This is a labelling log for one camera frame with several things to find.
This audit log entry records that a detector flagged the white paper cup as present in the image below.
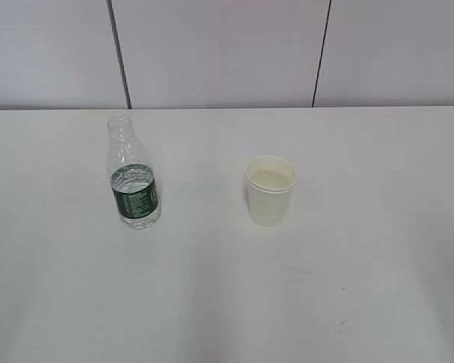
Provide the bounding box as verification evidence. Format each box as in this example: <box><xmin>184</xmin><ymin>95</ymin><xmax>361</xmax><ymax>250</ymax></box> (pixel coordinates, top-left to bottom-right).
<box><xmin>244</xmin><ymin>156</ymin><xmax>297</xmax><ymax>228</ymax></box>

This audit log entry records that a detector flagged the clear green-label water bottle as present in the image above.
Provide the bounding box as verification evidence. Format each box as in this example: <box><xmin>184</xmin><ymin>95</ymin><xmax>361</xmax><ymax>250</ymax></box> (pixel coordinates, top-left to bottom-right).
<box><xmin>106</xmin><ymin>116</ymin><xmax>161</xmax><ymax>230</ymax></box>

